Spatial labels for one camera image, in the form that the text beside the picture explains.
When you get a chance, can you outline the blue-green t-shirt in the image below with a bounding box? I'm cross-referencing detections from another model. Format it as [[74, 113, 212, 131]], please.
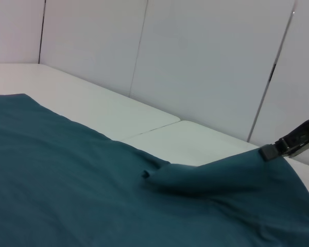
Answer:
[[0, 93, 309, 247]]

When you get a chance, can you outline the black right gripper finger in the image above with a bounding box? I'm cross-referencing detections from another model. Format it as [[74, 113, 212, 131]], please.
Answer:
[[259, 117, 309, 162]]

